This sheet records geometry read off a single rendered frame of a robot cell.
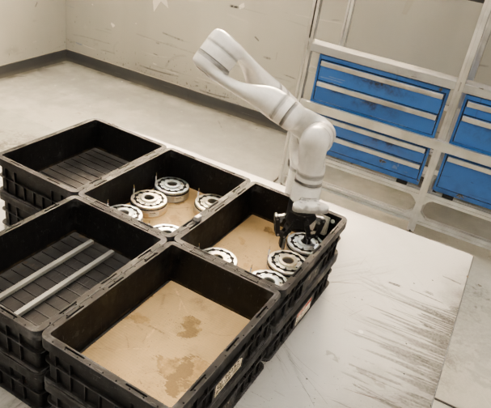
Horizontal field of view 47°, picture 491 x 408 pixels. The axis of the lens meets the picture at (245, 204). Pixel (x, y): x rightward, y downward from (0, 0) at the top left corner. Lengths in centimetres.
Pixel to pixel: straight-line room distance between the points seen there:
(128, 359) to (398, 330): 75
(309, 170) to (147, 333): 53
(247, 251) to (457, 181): 195
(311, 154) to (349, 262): 54
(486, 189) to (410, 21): 129
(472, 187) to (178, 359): 236
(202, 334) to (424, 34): 306
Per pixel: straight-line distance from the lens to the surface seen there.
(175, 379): 116
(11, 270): 142
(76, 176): 179
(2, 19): 492
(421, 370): 152
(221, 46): 138
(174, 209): 164
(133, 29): 496
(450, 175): 327
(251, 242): 155
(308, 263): 134
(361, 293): 168
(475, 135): 318
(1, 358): 125
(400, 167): 331
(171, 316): 128
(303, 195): 141
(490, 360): 281
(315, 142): 133
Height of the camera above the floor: 169
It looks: 30 degrees down
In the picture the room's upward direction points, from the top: 9 degrees clockwise
